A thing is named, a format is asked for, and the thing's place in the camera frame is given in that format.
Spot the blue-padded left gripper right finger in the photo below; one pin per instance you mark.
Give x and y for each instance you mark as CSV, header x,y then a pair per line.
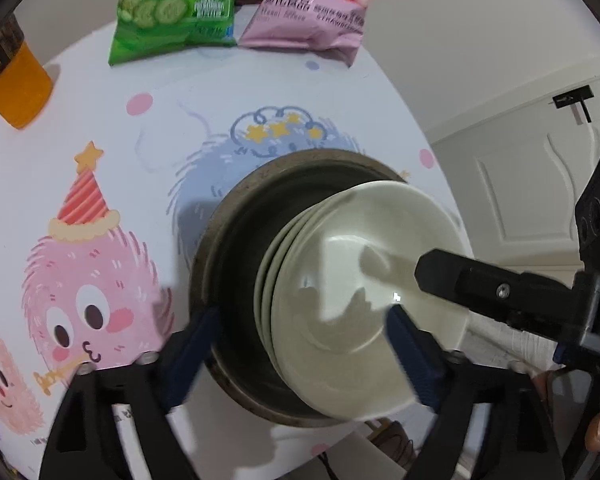
x,y
518,442

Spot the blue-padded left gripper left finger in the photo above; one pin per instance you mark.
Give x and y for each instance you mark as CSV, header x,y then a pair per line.
x,y
84,442

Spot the cream ceramic bowl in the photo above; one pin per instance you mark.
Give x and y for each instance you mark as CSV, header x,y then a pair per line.
x,y
352,260

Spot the large steel bowl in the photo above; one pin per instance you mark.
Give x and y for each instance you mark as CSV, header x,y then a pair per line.
x,y
227,260

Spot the green ceramic bowl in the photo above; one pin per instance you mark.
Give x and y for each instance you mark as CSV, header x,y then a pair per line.
x,y
261,276
271,277

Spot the white door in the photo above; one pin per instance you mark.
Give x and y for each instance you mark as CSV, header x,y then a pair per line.
x,y
516,176

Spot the orange drink bottle back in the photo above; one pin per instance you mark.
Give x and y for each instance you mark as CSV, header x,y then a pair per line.
x,y
25,86

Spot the pink snack bag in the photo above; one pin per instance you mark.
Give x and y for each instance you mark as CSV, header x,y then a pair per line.
x,y
334,27

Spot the green Lays chips bag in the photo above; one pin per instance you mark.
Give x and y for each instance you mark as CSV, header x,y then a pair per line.
x,y
151,27

